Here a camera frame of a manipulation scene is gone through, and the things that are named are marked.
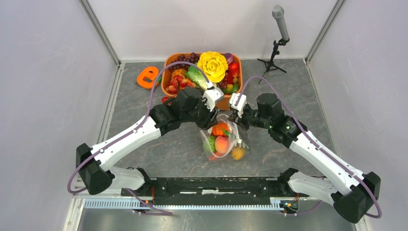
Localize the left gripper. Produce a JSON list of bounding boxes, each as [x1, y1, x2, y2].
[[182, 95, 220, 131]]

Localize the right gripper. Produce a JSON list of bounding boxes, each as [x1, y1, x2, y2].
[[228, 104, 272, 131]]

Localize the orange toy bell pepper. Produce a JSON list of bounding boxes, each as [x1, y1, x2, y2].
[[212, 123, 230, 137]]

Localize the green toy cabbage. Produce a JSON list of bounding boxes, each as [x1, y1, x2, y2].
[[203, 136, 217, 153]]

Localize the clear polka-dot zip bag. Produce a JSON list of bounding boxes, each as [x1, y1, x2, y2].
[[200, 114, 249, 161]]

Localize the yellow toy mango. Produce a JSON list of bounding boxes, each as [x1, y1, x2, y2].
[[231, 147, 246, 160]]

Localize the toy peach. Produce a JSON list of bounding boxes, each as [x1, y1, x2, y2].
[[215, 136, 230, 154]]

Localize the red toy chili pepper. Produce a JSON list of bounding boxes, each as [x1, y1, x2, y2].
[[208, 152, 224, 161]]

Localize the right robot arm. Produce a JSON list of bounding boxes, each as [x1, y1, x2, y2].
[[229, 93, 381, 223]]

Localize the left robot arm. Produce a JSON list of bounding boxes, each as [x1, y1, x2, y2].
[[76, 87, 224, 196]]

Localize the red toy grape bunch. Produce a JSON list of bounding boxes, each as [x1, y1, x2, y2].
[[218, 73, 229, 89]]

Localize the toy napa cabbage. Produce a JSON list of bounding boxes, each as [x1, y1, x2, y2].
[[186, 65, 208, 90]]

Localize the orange plastic basket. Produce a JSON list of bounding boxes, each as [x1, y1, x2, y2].
[[161, 51, 243, 111]]

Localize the yellow toy flower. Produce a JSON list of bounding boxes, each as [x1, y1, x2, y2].
[[197, 51, 228, 83]]

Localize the dark toy grapes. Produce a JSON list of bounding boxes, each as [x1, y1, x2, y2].
[[169, 52, 200, 72]]

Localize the black tripod stand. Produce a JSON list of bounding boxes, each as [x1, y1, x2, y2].
[[257, 38, 287, 77]]

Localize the grey microphone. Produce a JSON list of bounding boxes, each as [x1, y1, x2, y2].
[[272, 4, 290, 43]]

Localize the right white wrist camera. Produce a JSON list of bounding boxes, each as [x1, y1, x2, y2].
[[229, 93, 247, 118]]

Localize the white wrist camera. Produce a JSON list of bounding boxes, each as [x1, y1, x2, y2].
[[229, 93, 247, 118], [203, 88, 224, 112]]

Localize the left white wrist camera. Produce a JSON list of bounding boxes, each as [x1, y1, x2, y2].
[[203, 88, 224, 112]]

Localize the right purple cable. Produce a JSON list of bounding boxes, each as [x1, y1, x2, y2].
[[235, 76, 383, 219]]

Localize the purple cable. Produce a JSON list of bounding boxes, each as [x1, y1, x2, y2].
[[235, 76, 383, 219], [67, 61, 213, 216]]

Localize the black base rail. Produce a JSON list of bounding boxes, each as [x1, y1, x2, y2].
[[134, 177, 297, 205]]

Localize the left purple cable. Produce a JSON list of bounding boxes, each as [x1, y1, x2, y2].
[[67, 61, 213, 216]]

